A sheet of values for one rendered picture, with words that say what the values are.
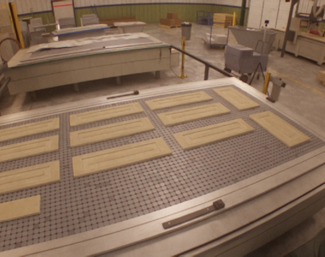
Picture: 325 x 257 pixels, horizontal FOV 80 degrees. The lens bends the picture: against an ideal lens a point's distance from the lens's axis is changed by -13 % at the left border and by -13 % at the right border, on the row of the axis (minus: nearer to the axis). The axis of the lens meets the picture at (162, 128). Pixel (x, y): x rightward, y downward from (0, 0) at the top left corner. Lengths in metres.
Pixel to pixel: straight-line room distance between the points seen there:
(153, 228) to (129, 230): 0.12
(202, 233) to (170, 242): 0.17
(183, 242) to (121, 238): 0.29
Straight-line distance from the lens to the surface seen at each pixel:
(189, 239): 1.13
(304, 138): 1.97
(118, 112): 2.00
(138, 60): 4.87
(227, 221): 1.22
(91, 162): 1.48
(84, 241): 1.14
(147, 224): 1.14
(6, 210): 1.42
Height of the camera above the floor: 1.83
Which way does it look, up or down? 33 degrees down
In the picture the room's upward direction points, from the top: straight up
